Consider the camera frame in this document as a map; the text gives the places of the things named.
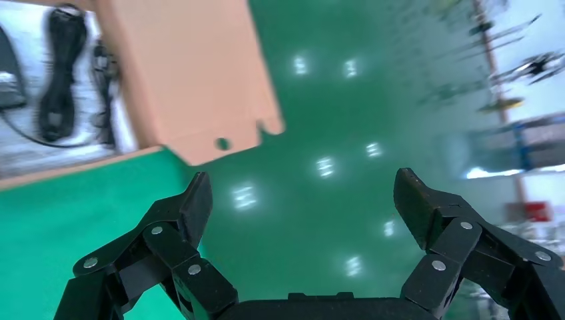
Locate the green table cloth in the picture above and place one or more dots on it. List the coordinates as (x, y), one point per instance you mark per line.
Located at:
(44, 229)

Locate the brown cardboard box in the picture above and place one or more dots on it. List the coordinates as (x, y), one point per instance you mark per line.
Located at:
(185, 66)

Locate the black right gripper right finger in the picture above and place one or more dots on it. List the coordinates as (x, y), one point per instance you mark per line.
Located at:
(459, 247)

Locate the white box liner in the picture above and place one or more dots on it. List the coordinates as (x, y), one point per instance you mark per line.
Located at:
(33, 154)

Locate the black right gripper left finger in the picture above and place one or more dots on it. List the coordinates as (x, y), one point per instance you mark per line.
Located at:
(176, 265)

